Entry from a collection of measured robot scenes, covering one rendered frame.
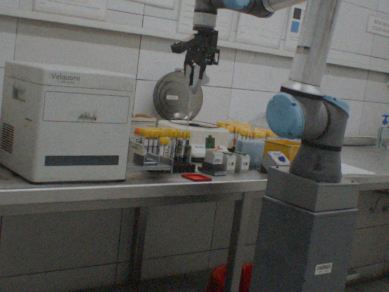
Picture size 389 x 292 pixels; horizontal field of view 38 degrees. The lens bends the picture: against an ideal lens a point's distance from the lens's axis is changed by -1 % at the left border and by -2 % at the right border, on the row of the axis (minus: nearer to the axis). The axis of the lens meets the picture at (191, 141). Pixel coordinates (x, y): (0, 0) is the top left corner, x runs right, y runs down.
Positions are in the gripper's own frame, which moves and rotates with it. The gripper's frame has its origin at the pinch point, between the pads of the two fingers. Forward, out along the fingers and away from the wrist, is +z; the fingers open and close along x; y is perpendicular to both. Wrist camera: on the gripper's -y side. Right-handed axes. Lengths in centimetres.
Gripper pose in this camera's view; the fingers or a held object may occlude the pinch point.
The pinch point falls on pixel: (191, 89)
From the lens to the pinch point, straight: 185.3
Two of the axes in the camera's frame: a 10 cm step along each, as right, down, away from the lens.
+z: -1.2, 9.8, 1.3
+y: 7.4, 0.0, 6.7
